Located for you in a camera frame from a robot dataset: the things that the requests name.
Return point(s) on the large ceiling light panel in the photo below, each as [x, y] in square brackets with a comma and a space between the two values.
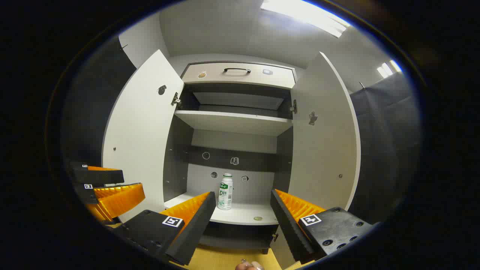
[307, 15]

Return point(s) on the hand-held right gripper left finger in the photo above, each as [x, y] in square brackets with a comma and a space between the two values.
[195, 228]

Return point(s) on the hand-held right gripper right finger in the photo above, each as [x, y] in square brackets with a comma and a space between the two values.
[288, 228]

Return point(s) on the white cabinet shelf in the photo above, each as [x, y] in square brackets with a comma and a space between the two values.
[232, 123]

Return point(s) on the white grey cabinet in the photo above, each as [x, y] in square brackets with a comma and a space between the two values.
[176, 161]

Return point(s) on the white cabinet drawer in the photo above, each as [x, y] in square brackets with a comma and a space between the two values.
[240, 78]

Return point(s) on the white green label bottle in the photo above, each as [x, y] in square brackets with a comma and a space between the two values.
[225, 195]

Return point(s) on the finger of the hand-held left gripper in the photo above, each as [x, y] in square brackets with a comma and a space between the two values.
[116, 200]
[101, 176]

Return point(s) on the small ceiling light panel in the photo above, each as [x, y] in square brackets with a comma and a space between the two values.
[388, 69]

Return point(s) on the black backdrop cloth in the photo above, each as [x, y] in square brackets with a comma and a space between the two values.
[93, 105]
[386, 150]

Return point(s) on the white cabinet door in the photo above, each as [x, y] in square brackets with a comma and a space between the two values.
[326, 157]
[142, 131]

